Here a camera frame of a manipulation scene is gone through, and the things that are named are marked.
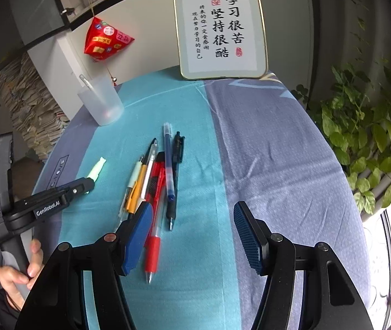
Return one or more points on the light green pen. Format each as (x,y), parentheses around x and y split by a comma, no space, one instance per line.
(97,170)

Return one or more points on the red gel pen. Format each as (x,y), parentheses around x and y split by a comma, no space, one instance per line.
(152,252)

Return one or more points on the clear pen with black tip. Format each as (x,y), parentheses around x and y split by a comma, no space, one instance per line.
(151,158)

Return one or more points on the red hanging pouch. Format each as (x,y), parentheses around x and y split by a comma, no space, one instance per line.
(107,41)

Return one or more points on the teal and purple tablecloth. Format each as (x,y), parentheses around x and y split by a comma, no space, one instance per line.
(267,144)

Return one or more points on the blue capped pen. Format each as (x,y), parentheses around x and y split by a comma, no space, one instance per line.
(168,151)

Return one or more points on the person's left hand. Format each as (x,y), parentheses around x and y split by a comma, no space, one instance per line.
(13,282)

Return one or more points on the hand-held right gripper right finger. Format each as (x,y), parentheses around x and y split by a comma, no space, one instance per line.
(247,237)

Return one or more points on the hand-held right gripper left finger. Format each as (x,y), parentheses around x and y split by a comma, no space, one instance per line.
(140,233)

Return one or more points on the clear plastic stick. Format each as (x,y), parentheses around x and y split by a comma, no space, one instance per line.
(84,80)

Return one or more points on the gold framed calligraphy plaque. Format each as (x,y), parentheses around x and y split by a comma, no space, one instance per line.
(253,24)

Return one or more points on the tall stack of books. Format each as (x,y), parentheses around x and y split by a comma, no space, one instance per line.
(33,110)

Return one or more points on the green leafy plant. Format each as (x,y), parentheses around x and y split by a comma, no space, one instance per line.
(346,123)

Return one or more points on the mint and white pen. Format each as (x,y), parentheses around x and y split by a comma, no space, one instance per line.
(134,175)

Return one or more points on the metal door latch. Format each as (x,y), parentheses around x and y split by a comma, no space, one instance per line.
(68,11)

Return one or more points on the person's left forearm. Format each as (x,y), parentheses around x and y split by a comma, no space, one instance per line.
(4,311)

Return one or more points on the translucent plastic cup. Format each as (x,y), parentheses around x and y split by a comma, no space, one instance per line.
(104,106)

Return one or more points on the glass cabinet door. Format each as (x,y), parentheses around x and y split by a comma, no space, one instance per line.
(26,13)

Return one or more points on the yellow pen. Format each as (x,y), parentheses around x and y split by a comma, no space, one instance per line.
(138,189)

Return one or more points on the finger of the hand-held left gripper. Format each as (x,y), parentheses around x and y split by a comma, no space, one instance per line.
(78,187)

